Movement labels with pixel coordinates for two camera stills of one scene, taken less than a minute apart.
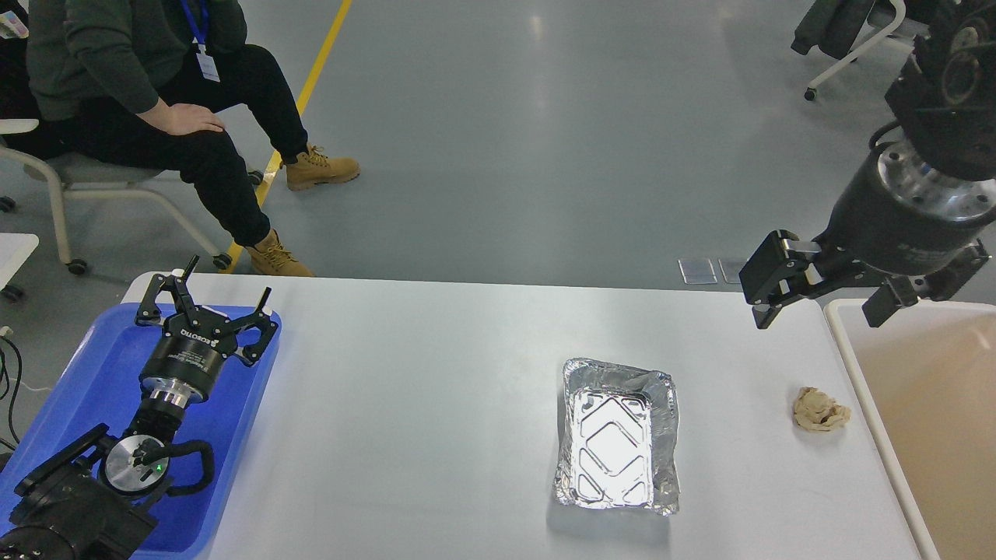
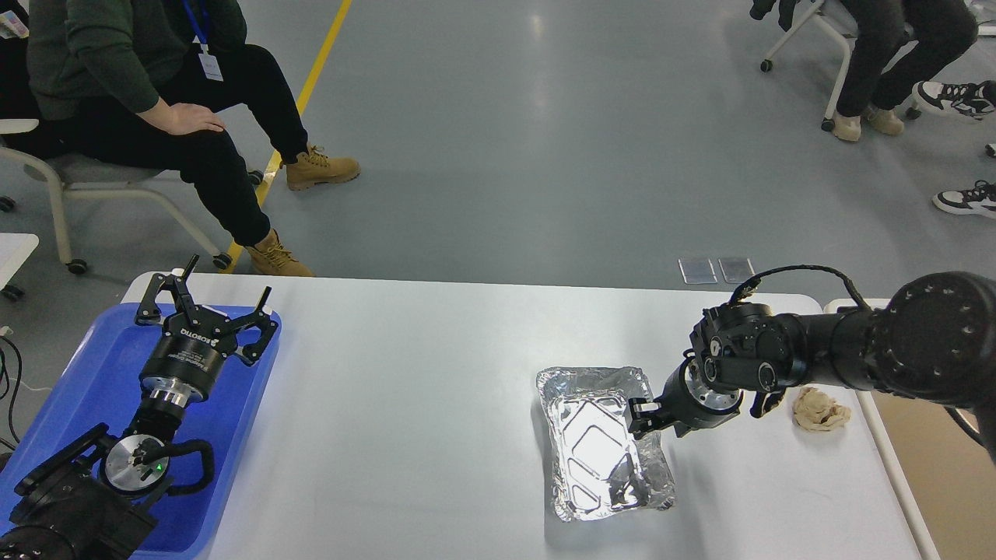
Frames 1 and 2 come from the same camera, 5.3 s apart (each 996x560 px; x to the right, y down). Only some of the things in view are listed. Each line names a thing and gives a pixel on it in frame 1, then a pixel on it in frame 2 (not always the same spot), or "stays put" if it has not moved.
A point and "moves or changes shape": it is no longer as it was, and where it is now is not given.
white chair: [833, 25] → [828, 123]
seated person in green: [166, 85] stays put
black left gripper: [196, 342] stays put
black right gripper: [899, 215] → [689, 403]
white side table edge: [15, 250] stays put
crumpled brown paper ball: [816, 411] stays put
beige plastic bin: [927, 381] stays put
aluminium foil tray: [619, 445] moves or changes shape
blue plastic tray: [99, 383] stays put
